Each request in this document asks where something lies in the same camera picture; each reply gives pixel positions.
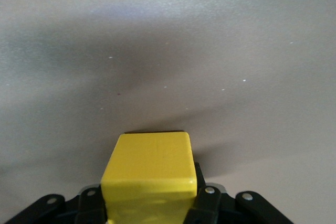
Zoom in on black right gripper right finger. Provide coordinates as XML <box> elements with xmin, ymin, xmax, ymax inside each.
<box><xmin>184</xmin><ymin>162</ymin><xmax>292</xmax><ymax>224</ymax></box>

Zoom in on brown table cover mat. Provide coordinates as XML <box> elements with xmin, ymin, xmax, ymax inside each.
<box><xmin>0</xmin><ymin>0</ymin><xmax>336</xmax><ymax>224</ymax></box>

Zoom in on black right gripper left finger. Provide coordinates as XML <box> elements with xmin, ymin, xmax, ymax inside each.
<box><xmin>4</xmin><ymin>185</ymin><xmax>109</xmax><ymax>224</ymax></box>

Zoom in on yellow wooden block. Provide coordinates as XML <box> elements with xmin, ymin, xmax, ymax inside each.
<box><xmin>100</xmin><ymin>131</ymin><xmax>198</xmax><ymax>224</ymax></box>

